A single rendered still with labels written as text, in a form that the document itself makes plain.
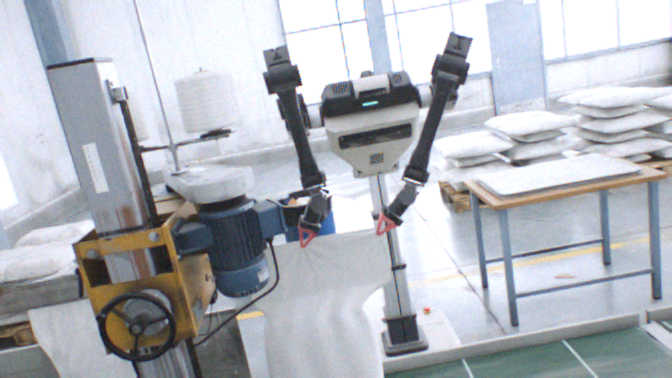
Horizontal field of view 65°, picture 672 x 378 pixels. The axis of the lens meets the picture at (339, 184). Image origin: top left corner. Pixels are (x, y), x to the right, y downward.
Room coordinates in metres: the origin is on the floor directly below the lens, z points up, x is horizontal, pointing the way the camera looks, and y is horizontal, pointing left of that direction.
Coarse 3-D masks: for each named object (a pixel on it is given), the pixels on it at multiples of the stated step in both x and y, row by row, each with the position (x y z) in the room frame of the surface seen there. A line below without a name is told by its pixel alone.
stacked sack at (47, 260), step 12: (72, 240) 4.13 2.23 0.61; (36, 252) 3.93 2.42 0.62; (48, 252) 3.83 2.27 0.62; (60, 252) 3.84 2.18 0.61; (72, 252) 3.88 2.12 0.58; (12, 264) 3.69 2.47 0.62; (24, 264) 3.67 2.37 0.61; (36, 264) 3.66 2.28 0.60; (48, 264) 3.65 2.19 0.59; (60, 264) 3.68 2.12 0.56; (12, 276) 3.63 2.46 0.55; (24, 276) 3.61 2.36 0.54; (36, 276) 3.63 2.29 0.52; (48, 276) 3.65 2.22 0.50
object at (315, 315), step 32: (288, 256) 1.70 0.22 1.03; (320, 256) 1.71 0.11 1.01; (352, 256) 1.70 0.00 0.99; (384, 256) 1.70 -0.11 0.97; (288, 288) 1.70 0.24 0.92; (320, 288) 1.71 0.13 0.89; (352, 288) 1.70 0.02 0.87; (288, 320) 1.65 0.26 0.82; (320, 320) 1.64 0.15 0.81; (352, 320) 1.64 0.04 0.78; (288, 352) 1.63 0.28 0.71; (320, 352) 1.62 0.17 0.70; (352, 352) 1.62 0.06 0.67
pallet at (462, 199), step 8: (440, 184) 5.53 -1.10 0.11; (448, 184) 5.37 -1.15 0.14; (440, 192) 5.59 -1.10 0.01; (448, 192) 5.13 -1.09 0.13; (456, 192) 5.04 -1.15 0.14; (464, 192) 5.01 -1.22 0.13; (448, 200) 5.19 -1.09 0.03; (456, 200) 4.83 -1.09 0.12; (464, 200) 4.83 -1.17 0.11; (456, 208) 4.85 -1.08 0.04; (464, 208) 4.83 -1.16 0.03; (480, 208) 4.82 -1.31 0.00
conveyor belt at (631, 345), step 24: (600, 336) 1.88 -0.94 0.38; (624, 336) 1.85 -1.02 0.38; (648, 336) 1.83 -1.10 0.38; (456, 360) 1.90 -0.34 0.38; (480, 360) 1.87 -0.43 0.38; (504, 360) 1.84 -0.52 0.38; (528, 360) 1.81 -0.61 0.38; (552, 360) 1.79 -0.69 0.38; (576, 360) 1.76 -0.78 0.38; (600, 360) 1.73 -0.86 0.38; (624, 360) 1.71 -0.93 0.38; (648, 360) 1.68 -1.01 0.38
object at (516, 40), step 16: (512, 0) 9.67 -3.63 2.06; (528, 0) 9.67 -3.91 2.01; (496, 16) 9.68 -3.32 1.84; (512, 16) 9.68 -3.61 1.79; (528, 16) 9.69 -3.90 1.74; (496, 32) 9.68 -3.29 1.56; (512, 32) 9.68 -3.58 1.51; (528, 32) 9.69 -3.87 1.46; (496, 48) 9.68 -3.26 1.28; (512, 48) 9.68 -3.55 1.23; (528, 48) 9.69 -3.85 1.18; (496, 64) 9.68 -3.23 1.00; (512, 64) 9.68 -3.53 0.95; (528, 64) 9.69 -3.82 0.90; (496, 80) 9.68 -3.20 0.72; (512, 80) 9.68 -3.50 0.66; (528, 80) 9.69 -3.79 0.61; (544, 80) 9.68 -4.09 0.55; (496, 96) 9.67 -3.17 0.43; (512, 96) 9.68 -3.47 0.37; (528, 96) 9.69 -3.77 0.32; (544, 96) 9.68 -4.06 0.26; (496, 112) 9.67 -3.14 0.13; (512, 112) 9.68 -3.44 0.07
